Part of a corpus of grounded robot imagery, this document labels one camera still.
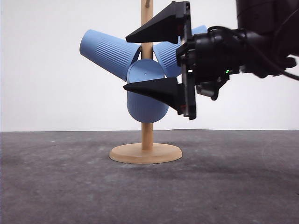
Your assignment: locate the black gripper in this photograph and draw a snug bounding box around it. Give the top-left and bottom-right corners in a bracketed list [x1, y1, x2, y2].
[123, 1, 247, 120]

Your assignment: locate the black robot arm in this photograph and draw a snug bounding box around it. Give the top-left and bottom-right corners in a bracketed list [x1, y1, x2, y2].
[124, 0, 299, 120]

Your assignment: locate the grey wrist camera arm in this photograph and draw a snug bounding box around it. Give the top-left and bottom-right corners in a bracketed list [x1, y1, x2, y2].
[196, 77, 229, 100]

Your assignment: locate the wooden cup tree stand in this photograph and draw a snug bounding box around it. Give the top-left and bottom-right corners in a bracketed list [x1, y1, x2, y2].
[110, 0, 182, 164]

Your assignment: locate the blue ribbed cup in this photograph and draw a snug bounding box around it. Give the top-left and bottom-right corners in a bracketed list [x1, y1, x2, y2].
[127, 59, 168, 123]
[79, 29, 141, 81]
[153, 25, 208, 78]

